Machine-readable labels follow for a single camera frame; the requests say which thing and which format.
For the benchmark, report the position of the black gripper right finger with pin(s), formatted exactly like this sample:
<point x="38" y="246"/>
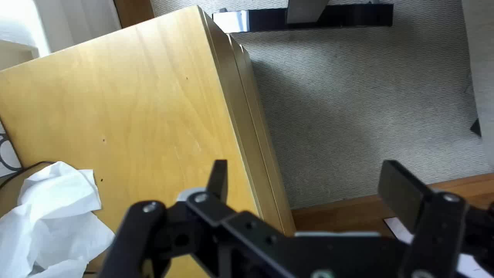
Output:
<point x="401" y="187"/>

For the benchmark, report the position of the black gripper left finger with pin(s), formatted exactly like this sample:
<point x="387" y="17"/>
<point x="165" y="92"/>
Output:
<point x="217" y="180"/>

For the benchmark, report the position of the white paper sheet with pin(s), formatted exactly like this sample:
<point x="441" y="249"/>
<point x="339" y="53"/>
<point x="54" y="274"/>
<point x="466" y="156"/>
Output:
<point x="398" y="229"/>

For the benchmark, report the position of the white crumpled plastic bag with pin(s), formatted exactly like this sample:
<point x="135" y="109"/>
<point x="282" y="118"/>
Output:
<point x="47" y="221"/>

